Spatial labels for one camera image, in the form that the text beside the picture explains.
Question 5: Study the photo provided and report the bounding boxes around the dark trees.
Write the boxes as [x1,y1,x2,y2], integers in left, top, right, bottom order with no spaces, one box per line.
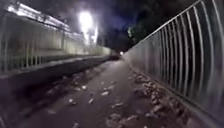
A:
[103,0,198,51]

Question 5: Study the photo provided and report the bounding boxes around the dark asphalt path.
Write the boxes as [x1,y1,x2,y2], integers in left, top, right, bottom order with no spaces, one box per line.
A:
[6,59,214,128]

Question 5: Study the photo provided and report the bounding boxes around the building with lit roof edge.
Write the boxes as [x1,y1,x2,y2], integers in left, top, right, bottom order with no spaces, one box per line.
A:
[6,1,84,34]

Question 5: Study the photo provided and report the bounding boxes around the grey metal railing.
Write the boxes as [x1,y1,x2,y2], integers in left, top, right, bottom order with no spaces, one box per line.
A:
[122,0,224,125]

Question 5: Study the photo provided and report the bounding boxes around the fallen dry leaves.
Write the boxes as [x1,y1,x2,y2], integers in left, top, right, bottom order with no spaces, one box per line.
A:
[43,68,198,128]

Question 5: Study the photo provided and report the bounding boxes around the metal fence on low wall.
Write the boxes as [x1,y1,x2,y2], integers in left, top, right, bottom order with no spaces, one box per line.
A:
[0,12,114,88]

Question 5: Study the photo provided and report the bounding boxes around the street lamp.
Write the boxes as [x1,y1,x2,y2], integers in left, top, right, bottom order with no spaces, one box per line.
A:
[77,9,100,46]

